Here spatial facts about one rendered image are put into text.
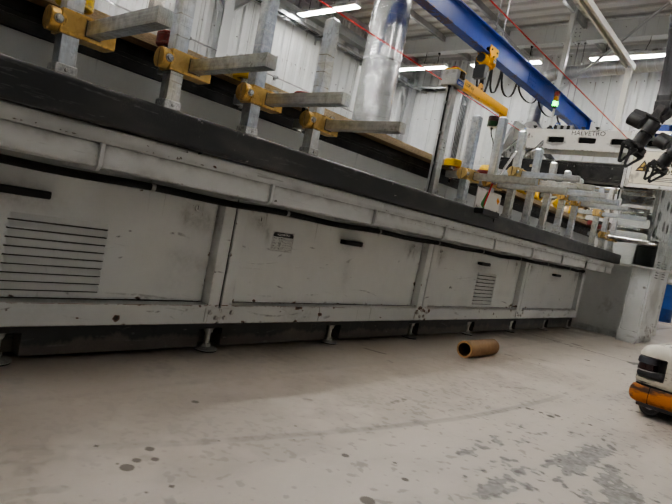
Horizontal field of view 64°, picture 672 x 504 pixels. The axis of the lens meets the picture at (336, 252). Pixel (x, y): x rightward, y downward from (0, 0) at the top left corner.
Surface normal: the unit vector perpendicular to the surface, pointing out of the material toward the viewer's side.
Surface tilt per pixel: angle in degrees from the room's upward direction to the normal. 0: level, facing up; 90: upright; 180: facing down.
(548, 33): 90
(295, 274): 89
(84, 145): 90
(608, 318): 90
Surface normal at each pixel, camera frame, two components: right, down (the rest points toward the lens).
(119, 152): 0.73, 0.18
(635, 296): -0.65, -0.09
